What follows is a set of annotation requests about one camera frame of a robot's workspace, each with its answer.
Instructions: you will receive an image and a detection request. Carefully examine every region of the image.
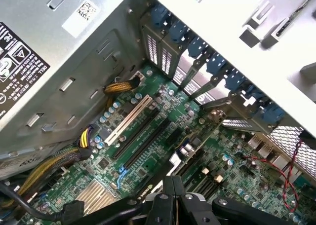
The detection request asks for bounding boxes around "black RAM slot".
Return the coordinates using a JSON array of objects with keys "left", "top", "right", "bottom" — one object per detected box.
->
[
  {"left": 191, "top": 169, "right": 215, "bottom": 195},
  {"left": 199, "top": 174, "right": 224, "bottom": 198}
]

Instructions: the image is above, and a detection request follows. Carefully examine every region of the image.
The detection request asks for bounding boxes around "silver finned heatsink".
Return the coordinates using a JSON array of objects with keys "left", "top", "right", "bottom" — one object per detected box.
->
[{"left": 73, "top": 178, "right": 118, "bottom": 217}]

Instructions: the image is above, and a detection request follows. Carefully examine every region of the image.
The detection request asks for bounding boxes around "green motherboard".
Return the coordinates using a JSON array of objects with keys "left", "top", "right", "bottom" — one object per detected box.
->
[{"left": 14, "top": 63, "right": 316, "bottom": 225}]

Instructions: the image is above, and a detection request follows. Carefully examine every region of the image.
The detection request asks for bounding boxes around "short black expansion slot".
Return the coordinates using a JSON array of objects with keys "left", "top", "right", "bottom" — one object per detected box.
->
[{"left": 165, "top": 128, "right": 184, "bottom": 146}]

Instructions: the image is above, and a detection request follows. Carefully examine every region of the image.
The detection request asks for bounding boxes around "white expansion slot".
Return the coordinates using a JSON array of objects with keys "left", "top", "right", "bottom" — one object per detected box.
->
[{"left": 104, "top": 94, "right": 153, "bottom": 147}]

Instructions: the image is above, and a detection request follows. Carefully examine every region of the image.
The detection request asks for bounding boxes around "perforated metal slot cover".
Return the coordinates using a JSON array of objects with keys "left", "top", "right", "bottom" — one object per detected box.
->
[
  {"left": 221, "top": 117, "right": 275, "bottom": 136},
  {"left": 159, "top": 36, "right": 180, "bottom": 79},
  {"left": 140, "top": 22, "right": 161, "bottom": 67}
]

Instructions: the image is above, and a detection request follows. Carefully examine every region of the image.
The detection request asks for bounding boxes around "grey metal PC case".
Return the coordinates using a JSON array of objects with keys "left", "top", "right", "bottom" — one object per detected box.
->
[{"left": 0, "top": 0, "right": 316, "bottom": 225}]

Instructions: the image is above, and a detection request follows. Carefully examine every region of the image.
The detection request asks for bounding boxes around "blue card retention clip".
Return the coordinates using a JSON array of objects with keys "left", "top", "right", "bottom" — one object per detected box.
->
[
  {"left": 149, "top": 4, "right": 172, "bottom": 27},
  {"left": 206, "top": 52, "right": 228, "bottom": 74},
  {"left": 224, "top": 68, "right": 247, "bottom": 90},
  {"left": 169, "top": 21, "right": 191, "bottom": 43},
  {"left": 187, "top": 37, "right": 209, "bottom": 58},
  {"left": 259, "top": 104, "right": 283, "bottom": 126},
  {"left": 243, "top": 83, "right": 266, "bottom": 100}
]

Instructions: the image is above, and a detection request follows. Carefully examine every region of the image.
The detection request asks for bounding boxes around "grey parts rack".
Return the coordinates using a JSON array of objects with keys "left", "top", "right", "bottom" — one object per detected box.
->
[{"left": 143, "top": 0, "right": 316, "bottom": 137}]

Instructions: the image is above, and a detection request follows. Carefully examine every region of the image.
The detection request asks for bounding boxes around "green RAM stick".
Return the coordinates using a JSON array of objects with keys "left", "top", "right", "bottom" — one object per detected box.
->
[{"left": 276, "top": 0, "right": 316, "bottom": 37}]

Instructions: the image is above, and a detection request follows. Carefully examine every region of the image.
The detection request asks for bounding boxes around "grey power supply unit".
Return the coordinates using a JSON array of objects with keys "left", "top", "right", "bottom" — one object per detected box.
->
[{"left": 0, "top": 0, "right": 146, "bottom": 181}]

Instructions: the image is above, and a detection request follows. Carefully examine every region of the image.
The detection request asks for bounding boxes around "black wire with flat plug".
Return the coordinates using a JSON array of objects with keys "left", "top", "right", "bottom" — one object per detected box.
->
[{"left": 0, "top": 180, "right": 86, "bottom": 225}]

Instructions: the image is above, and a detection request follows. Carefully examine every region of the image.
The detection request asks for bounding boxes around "red black twisted wire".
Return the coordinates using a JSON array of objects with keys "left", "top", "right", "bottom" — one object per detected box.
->
[{"left": 241, "top": 138, "right": 305, "bottom": 214}]

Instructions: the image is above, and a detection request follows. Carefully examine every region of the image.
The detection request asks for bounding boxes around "braided power wire bundle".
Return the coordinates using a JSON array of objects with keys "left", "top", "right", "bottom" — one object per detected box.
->
[{"left": 0, "top": 125, "right": 97, "bottom": 211}]

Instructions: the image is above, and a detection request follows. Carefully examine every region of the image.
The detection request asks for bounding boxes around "black intrusion switch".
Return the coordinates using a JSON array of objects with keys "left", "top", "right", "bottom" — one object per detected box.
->
[{"left": 298, "top": 128, "right": 316, "bottom": 143}]

